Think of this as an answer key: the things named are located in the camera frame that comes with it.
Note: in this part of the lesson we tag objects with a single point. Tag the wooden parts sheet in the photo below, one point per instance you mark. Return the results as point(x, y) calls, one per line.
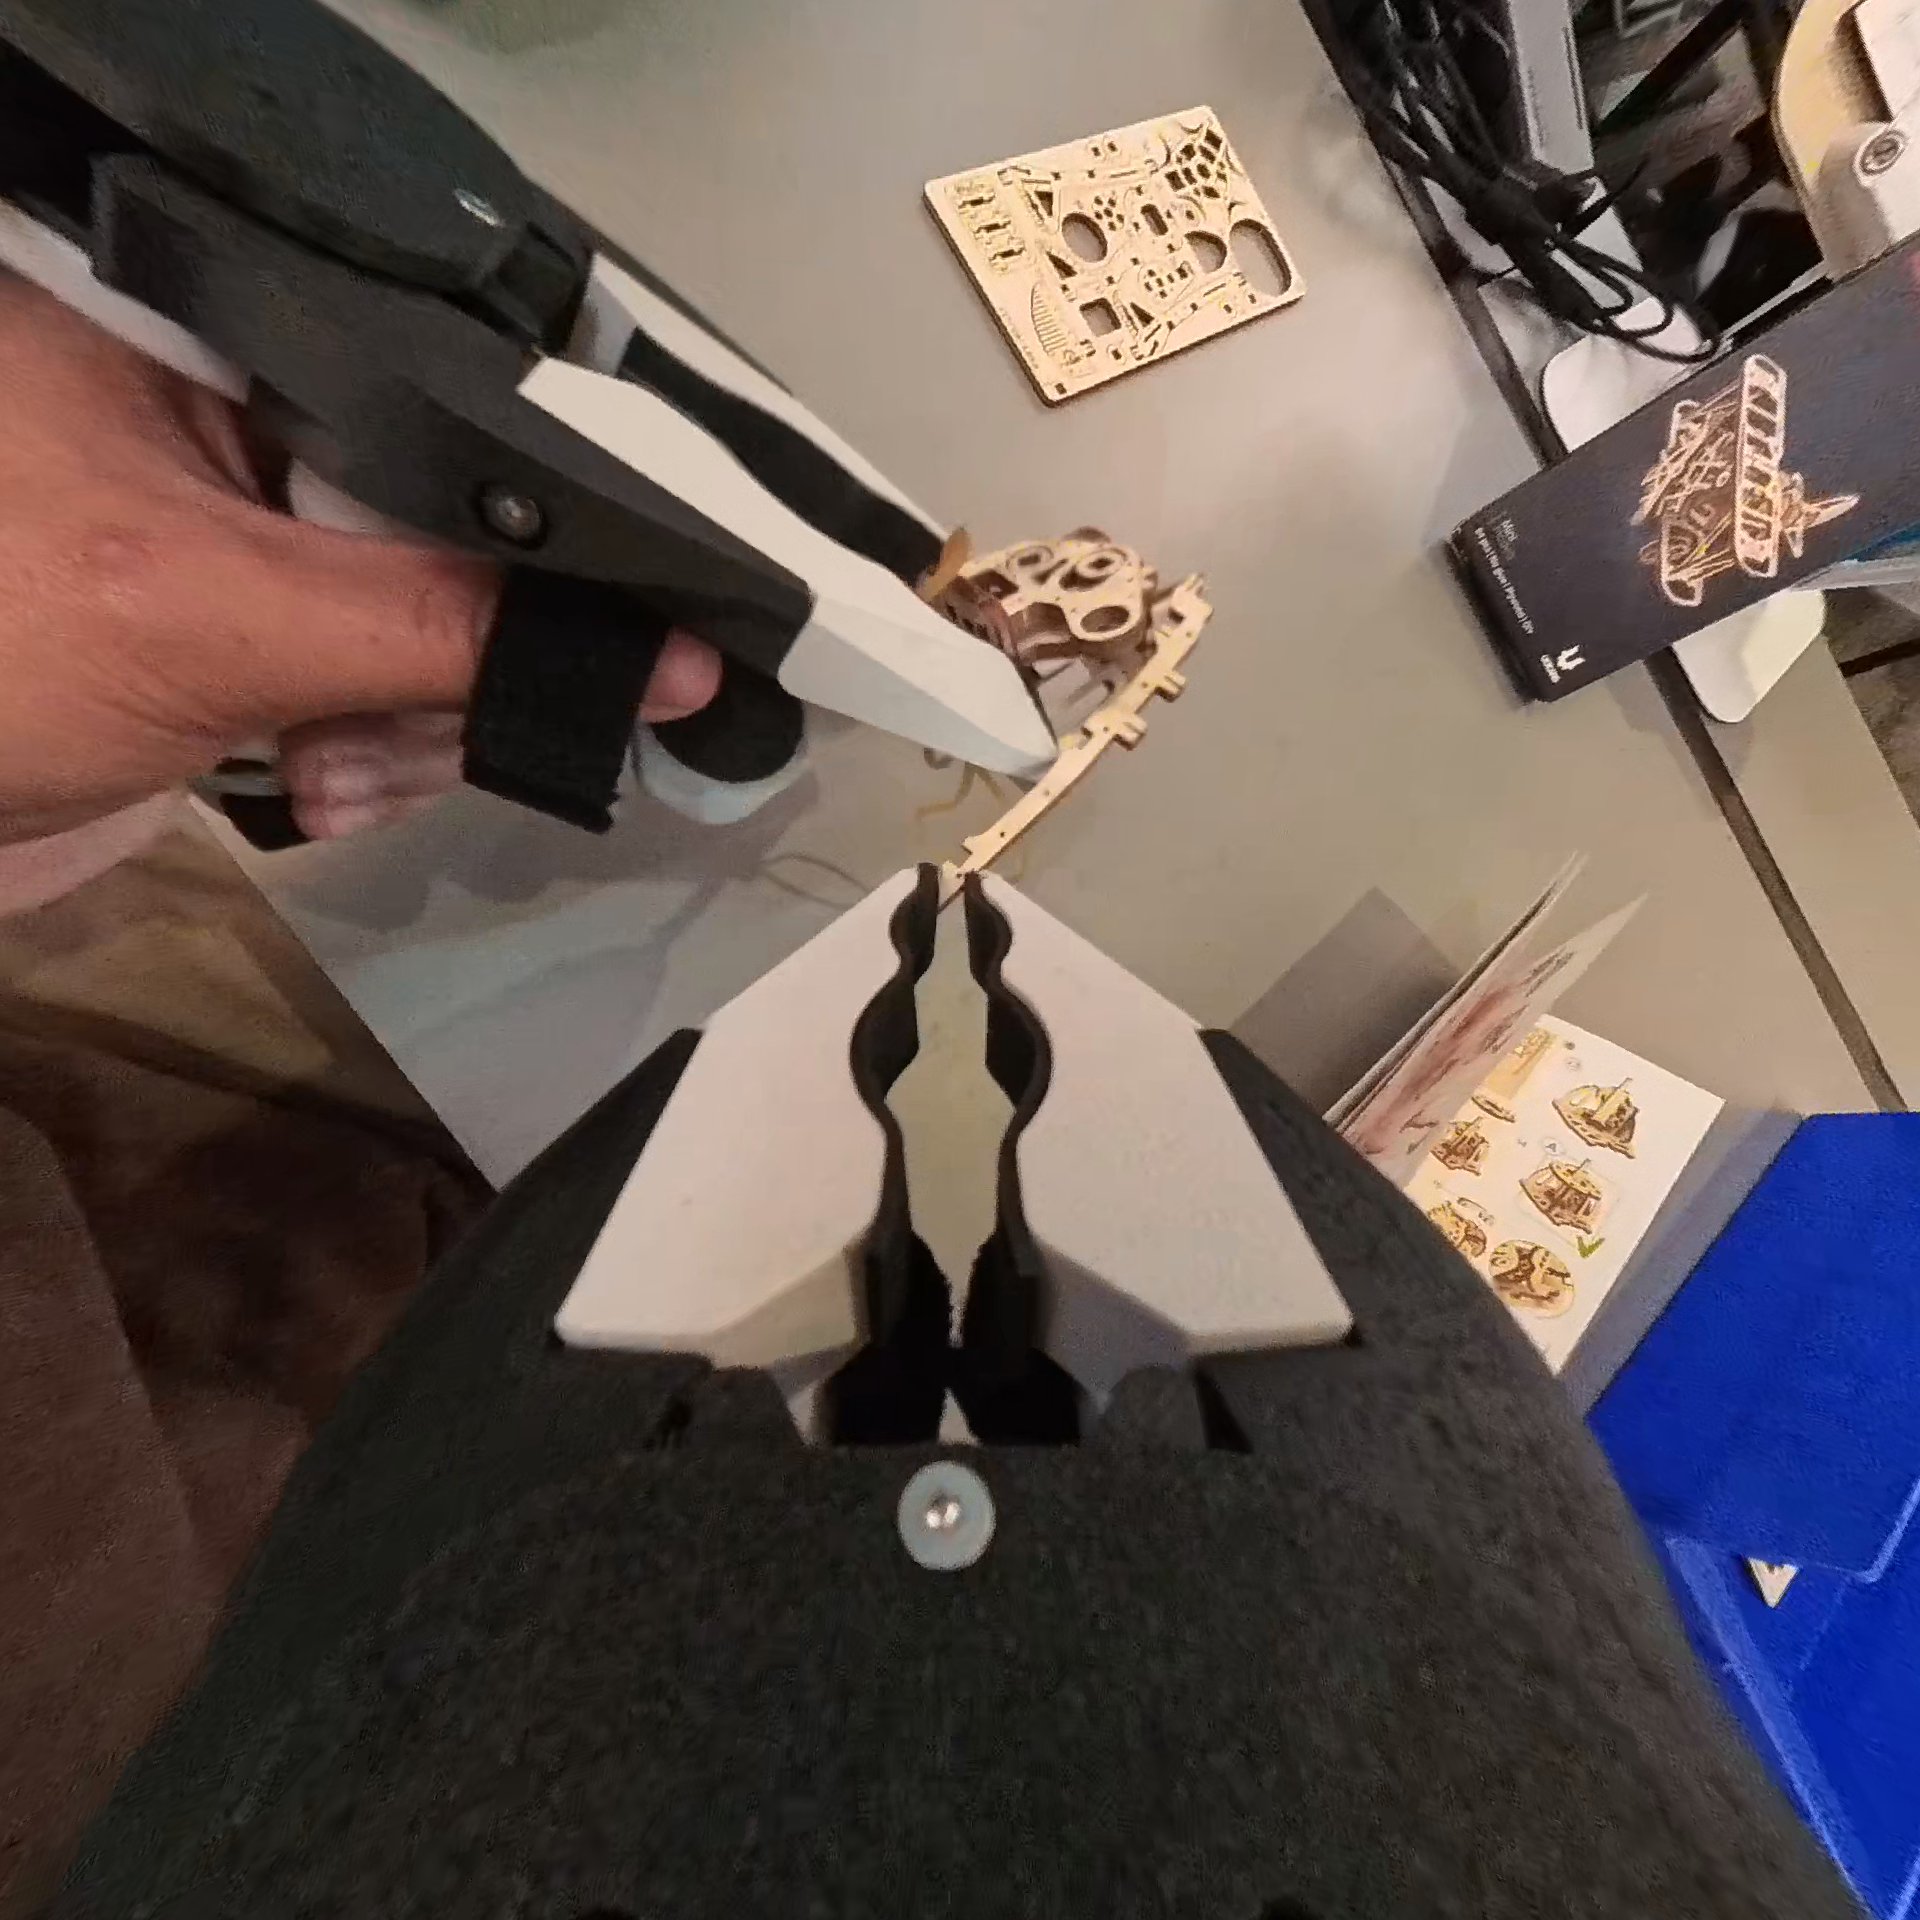
point(1012, 269)

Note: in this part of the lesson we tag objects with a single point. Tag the wooden model assembly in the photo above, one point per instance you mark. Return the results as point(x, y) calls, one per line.
point(1081, 594)

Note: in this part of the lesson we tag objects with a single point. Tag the instruction booklet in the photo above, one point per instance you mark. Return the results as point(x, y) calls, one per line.
point(1621, 1140)

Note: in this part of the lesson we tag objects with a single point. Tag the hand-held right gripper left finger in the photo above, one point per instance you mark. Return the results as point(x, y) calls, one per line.
point(720, 1187)

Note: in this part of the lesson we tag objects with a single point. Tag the blue plastic bin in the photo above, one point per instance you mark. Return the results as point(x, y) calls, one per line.
point(1784, 1350)

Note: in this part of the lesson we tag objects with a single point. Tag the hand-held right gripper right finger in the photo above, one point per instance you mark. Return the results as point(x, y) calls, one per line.
point(1156, 1201)

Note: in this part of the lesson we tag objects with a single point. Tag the black model kit box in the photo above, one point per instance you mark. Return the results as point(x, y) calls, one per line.
point(1590, 571)

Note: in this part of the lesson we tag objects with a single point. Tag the tan rubber band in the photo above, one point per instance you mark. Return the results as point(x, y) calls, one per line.
point(945, 791)

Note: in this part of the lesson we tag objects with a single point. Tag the long notched wooden strip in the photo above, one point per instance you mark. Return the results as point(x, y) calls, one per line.
point(1116, 724)

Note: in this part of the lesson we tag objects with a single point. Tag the white plastic device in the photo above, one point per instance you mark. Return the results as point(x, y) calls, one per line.
point(1846, 150)

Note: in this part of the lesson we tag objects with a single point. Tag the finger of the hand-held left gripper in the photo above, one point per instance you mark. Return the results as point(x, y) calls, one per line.
point(780, 449)
point(901, 646)

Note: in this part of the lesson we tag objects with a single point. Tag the person's left hand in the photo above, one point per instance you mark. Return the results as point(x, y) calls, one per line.
point(150, 600)

